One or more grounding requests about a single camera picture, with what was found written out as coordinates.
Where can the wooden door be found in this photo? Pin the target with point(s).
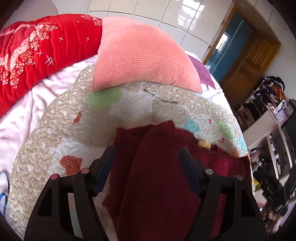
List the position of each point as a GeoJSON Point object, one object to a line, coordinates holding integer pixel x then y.
{"type": "Point", "coordinates": [251, 64]}

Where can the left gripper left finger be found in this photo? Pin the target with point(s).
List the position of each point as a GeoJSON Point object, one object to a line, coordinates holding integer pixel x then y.
{"type": "Point", "coordinates": [51, 217]}

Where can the clothes pile on shelf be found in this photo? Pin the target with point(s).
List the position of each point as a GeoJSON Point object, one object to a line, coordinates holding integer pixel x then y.
{"type": "Point", "coordinates": [270, 90]}

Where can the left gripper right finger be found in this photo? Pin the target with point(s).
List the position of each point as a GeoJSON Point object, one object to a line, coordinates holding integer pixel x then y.
{"type": "Point", "coordinates": [227, 209]}

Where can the pink corduroy pillow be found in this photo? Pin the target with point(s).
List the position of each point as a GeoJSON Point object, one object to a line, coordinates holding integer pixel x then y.
{"type": "Point", "coordinates": [132, 51]}

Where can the white bed sheet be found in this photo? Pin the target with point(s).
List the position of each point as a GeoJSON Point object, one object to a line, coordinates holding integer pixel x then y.
{"type": "Point", "coordinates": [19, 122]}

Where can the person's right hand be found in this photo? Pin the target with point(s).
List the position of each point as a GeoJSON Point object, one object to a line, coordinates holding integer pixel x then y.
{"type": "Point", "coordinates": [274, 219]}

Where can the dark red knit garment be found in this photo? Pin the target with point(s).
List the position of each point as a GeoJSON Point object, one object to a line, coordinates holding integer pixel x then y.
{"type": "Point", "coordinates": [149, 195]}

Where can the heart pattern quilt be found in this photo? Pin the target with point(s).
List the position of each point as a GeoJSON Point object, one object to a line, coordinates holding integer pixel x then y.
{"type": "Point", "coordinates": [80, 124]}

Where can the white shelf unit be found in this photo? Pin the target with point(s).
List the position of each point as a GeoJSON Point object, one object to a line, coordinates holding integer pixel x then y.
{"type": "Point", "coordinates": [268, 143]}

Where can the white glossy wardrobe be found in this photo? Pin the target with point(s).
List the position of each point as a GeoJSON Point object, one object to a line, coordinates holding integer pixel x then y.
{"type": "Point", "coordinates": [193, 24]}

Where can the red floral duvet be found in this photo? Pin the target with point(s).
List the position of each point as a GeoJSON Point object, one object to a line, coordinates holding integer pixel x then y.
{"type": "Point", "coordinates": [31, 51]}

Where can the purple folded cloth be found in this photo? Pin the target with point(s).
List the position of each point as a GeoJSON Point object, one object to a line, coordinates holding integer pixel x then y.
{"type": "Point", "coordinates": [204, 74]}

